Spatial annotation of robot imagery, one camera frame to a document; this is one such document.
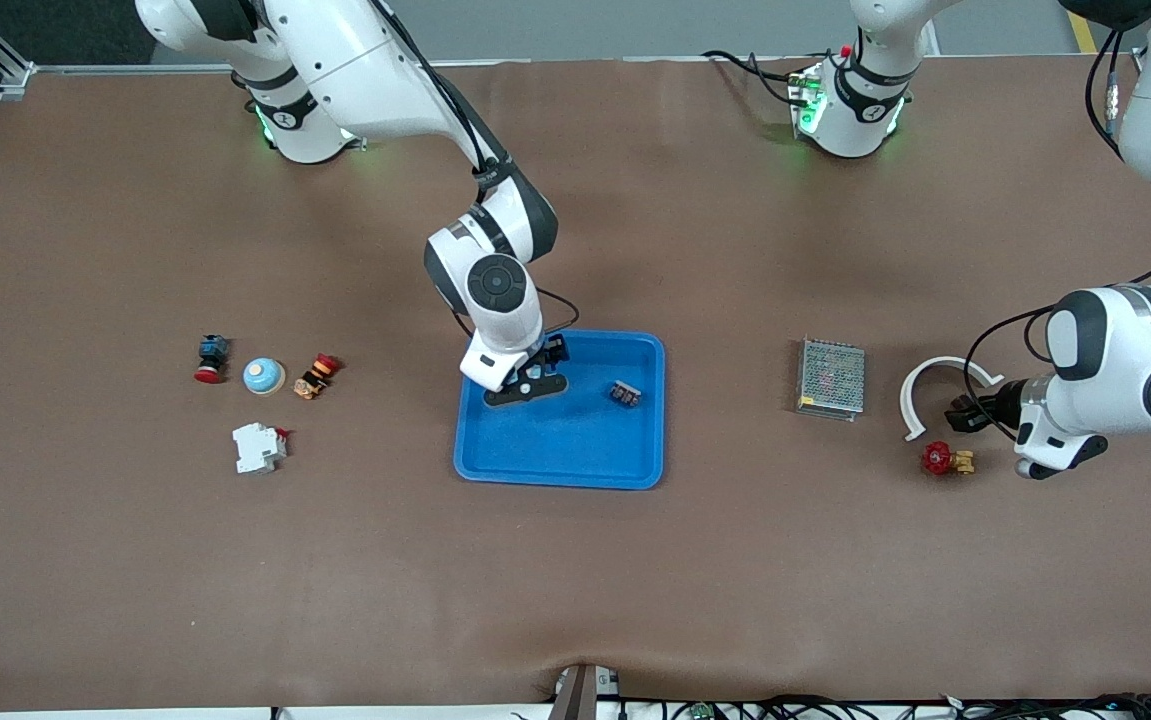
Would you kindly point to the blue desk bell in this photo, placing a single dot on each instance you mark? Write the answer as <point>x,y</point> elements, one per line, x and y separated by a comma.
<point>536,376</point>
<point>263,377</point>

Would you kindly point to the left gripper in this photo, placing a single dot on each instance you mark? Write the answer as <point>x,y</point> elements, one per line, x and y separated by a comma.
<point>997,402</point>

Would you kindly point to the metal mesh power supply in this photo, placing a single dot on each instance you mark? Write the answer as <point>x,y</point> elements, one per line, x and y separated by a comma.
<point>831,380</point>

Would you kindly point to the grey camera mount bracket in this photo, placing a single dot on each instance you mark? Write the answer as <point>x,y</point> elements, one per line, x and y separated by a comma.
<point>580,695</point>

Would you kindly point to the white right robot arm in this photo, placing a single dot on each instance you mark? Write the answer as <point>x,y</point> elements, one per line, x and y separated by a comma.
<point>355,60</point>

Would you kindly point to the short dark electrolytic capacitor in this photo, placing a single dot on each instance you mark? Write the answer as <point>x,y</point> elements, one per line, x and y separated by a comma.
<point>626,394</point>

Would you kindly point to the blue plastic tray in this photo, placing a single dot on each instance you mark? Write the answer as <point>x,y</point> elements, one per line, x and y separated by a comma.
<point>575,440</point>

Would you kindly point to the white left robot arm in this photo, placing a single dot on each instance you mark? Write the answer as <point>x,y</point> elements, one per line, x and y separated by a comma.
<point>1115,360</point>

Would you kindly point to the white circuit breaker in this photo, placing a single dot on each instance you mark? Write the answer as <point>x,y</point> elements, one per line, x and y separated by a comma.
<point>257,449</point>

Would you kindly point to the white curved plastic clamp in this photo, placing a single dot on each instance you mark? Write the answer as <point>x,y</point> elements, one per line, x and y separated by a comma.
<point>918,373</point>

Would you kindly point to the long dark electrolytic capacitor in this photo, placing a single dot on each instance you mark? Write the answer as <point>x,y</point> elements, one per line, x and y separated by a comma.
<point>963,415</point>

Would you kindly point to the orange red emergency button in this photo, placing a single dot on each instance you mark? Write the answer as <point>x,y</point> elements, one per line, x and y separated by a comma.
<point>315,377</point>

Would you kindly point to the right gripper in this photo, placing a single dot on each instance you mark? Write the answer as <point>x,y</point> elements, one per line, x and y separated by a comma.
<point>552,351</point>

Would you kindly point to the red pushbutton blue switch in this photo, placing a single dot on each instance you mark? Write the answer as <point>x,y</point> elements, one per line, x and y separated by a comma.
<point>212,352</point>

